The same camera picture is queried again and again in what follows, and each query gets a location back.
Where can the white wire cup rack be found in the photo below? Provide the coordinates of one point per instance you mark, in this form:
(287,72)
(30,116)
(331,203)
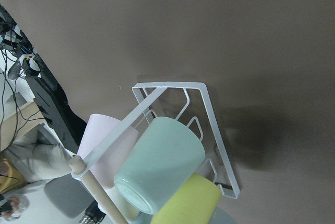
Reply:
(146,94)

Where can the black tool holder stand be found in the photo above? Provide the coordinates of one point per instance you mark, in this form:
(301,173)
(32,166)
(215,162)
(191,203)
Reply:
(53,103)

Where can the pink cup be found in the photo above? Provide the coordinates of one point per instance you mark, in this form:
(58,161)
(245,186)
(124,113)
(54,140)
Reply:
(98,127)

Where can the yellow cup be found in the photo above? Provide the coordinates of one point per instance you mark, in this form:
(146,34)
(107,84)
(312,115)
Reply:
(194,202)

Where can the green cup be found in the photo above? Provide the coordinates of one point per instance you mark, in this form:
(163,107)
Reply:
(162,160)

